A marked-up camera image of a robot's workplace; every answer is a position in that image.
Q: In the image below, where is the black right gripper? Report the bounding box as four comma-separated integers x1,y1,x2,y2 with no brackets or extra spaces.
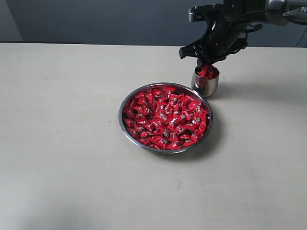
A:
179,14,248,70

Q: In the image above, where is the stainless steel cup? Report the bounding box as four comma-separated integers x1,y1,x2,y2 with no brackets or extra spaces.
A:
191,65,220,98

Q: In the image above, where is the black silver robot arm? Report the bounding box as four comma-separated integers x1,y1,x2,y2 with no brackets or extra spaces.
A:
179,0,307,69

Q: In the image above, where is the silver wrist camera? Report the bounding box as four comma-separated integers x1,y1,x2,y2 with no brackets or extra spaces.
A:
188,3,224,23

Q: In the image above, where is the steel bowl of candies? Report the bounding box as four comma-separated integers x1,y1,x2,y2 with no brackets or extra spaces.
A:
118,82,213,154

